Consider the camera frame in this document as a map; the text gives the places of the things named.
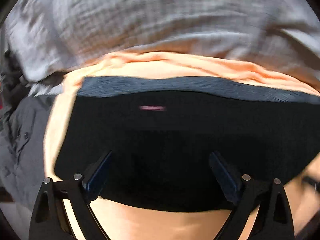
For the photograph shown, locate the dark navy pants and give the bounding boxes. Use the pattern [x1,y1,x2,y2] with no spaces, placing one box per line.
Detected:
[54,76,319,212]

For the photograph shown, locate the peach bed blanket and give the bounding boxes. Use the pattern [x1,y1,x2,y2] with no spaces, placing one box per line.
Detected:
[44,51,319,239]

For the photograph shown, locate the grey jacket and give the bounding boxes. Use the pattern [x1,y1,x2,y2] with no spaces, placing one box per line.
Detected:
[1,50,62,210]

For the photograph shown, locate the grey checkered quilt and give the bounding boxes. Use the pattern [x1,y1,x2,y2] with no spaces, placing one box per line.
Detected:
[4,0,319,89]

